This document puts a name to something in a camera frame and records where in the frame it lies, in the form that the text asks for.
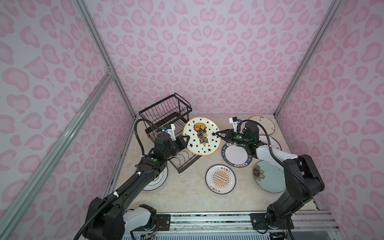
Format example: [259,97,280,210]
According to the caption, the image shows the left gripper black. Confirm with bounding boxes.
[164,134,190,161]

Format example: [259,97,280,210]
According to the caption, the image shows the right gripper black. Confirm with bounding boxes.
[216,129,251,146]

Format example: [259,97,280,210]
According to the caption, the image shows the cream star cartoon plate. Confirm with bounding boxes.
[183,117,221,156]

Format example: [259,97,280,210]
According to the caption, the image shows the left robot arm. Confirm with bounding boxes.
[74,132,190,240]

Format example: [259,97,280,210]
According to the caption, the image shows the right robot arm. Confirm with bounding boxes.
[213,120,325,229]

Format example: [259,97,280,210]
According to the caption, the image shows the white plate dark blue rim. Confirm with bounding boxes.
[221,143,253,168]

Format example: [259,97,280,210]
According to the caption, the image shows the white plate black rings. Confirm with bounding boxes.
[142,165,169,192]

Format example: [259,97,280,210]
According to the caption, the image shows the white plate brown rim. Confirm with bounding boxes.
[250,116,276,135]

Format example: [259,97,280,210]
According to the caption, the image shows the light green flower plate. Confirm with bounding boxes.
[253,161,286,194]

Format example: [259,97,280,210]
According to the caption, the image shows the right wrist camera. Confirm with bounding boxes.
[229,117,242,132]

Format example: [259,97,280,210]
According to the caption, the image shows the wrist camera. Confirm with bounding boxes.
[229,117,242,132]
[162,124,176,141]

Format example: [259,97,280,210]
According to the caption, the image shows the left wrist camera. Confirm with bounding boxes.
[162,124,176,141]

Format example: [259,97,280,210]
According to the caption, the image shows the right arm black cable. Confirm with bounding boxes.
[236,119,314,199]

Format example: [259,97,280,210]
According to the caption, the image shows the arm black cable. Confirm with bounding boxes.
[236,119,314,199]
[134,118,163,157]

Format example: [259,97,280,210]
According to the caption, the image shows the black wire dish rack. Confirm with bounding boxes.
[139,93,200,174]

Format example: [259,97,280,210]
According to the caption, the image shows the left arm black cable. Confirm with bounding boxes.
[134,118,163,157]

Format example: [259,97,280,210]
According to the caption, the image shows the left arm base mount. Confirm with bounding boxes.
[142,214,171,232]

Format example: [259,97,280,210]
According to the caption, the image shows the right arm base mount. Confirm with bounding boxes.
[250,213,294,231]

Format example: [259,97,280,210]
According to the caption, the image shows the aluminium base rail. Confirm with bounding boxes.
[122,210,344,240]

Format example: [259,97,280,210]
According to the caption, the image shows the aluminium frame post left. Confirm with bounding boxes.
[73,0,136,119]

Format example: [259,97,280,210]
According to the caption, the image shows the aluminium frame post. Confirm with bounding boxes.
[274,0,344,119]
[73,0,136,119]

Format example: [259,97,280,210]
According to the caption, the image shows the aluminium frame post right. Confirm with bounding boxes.
[274,0,344,119]

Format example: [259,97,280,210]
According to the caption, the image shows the aluminium frame diagonal beam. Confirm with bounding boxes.
[1,72,115,240]

